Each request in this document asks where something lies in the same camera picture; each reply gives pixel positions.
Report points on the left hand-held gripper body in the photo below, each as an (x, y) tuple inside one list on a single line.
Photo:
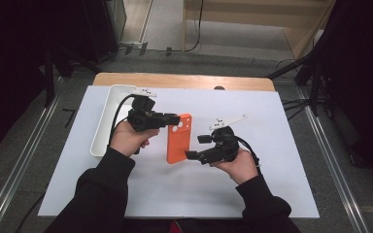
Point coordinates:
[(142, 118)]

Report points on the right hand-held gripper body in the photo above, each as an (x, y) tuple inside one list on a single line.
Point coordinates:
[(223, 149)]

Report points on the orange phone case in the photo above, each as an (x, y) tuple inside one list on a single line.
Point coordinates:
[(178, 145)]

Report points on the white plastic bin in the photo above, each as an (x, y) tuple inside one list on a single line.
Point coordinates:
[(105, 129)]

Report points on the person's right hand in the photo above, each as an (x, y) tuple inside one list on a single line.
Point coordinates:
[(239, 168)]

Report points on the person's left hand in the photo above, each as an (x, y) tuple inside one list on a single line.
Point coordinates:
[(126, 139)]

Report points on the wooden table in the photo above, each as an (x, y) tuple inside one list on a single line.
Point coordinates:
[(181, 81)]

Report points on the white board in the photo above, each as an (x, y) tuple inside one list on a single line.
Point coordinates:
[(272, 145)]

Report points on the person's dark clothing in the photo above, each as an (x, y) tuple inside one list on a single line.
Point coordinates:
[(181, 226)]

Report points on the black tripod stand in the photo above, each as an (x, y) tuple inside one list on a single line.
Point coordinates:
[(314, 90), (49, 81)]

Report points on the black curtain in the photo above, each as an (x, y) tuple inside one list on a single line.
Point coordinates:
[(13, 64), (362, 81)]

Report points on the light wooden shelf unit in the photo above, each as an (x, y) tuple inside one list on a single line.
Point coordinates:
[(272, 13)]

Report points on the metal floor rail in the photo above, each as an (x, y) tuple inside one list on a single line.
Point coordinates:
[(22, 161), (330, 161)]

